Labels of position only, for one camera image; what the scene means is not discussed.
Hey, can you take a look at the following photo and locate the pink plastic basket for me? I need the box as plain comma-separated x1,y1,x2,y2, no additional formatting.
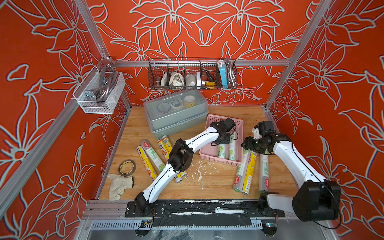
199,118,244,167

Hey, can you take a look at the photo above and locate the long yellow wrap roll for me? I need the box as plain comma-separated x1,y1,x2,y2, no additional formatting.
242,151,257,196

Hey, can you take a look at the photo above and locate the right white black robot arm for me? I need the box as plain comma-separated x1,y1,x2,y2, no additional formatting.
242,121,341,222

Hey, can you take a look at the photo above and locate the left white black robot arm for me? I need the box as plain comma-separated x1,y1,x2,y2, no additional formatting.
135,118,236,213

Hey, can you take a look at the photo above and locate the long white green wrap roll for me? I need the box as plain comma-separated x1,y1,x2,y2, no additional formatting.
233,148,250,193

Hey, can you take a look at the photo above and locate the green capped wrap roll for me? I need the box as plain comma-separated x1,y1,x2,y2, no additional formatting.
141,140,165,172

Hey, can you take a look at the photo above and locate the grey lidded storage box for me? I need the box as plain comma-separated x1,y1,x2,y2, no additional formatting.
144,90,209,139

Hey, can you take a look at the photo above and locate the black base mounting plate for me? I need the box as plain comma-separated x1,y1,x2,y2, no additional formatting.
125,200,286,218

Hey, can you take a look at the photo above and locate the brown tape roll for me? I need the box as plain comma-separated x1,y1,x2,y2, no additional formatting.
118,160,136,177

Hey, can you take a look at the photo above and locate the white cloth glove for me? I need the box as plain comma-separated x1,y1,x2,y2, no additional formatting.
107,174,134,201

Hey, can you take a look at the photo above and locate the black handled screwdriver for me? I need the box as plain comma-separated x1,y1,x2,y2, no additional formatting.
199,60,215,83

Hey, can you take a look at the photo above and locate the blue box in wire basket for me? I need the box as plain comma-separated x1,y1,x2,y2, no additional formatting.
218,60,228,89

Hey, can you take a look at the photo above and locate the black wire wall basket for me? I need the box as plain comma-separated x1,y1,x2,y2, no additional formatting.
148,58,238,90

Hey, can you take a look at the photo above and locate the clear wall bin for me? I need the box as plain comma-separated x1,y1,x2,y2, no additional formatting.
73,67,125,115

